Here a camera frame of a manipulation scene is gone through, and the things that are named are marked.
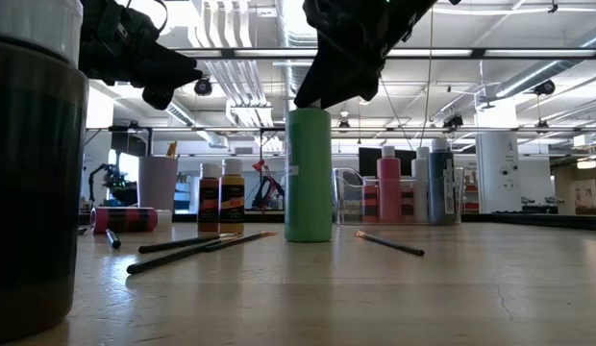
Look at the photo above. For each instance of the black ceiling spotlight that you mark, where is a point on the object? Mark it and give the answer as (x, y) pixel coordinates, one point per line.
(203, 87)
(545, 87)
(453, 121)

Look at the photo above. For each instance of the small magenta paint bottle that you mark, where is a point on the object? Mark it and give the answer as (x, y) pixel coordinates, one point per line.
(125, 220)

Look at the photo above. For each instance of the orange paintbrush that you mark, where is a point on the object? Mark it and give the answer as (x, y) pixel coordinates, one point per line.
(240, 241)
(172, 150)

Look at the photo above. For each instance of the black background robot arm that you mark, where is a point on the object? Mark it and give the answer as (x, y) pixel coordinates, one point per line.
(115, 185)
(269, 187)

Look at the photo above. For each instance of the small brown paint bottle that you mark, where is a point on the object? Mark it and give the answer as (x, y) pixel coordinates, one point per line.
(209, 202)

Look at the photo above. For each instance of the large white paint bottle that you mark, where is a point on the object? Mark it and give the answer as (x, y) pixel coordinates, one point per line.
(420, 192)

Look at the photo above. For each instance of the red storage shelf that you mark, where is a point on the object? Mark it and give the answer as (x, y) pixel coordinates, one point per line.
(471, 194)

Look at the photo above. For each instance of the small red paint bottle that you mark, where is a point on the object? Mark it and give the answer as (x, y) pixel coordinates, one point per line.
(370, 204)

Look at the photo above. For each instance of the large pink paint bottle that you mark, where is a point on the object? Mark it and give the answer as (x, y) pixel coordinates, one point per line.
(389, 192)

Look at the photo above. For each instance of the large teal paint bottle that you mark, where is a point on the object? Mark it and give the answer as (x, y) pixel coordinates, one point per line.
(439, 187)

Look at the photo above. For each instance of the small yellow paint bottle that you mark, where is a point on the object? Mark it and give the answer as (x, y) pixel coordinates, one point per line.
(232, 202)

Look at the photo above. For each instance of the clear plastic bin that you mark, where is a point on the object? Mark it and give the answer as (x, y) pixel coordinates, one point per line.
(348, 202)

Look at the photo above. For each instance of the white cup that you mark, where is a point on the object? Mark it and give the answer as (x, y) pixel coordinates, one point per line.
(157, 185)

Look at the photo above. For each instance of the white round pillar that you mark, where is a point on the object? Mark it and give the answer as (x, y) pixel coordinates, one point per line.
(497, 168)

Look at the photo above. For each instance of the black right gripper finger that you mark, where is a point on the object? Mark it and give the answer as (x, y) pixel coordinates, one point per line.
(341, 79)

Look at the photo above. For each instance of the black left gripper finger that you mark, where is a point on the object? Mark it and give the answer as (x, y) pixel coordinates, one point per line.
(178, 69)

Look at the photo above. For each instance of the large green paint bottle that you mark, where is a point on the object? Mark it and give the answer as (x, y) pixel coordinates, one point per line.
(307, 182)

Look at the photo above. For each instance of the small pink paint bottle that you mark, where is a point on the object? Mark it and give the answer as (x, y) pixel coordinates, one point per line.
(407, 202)

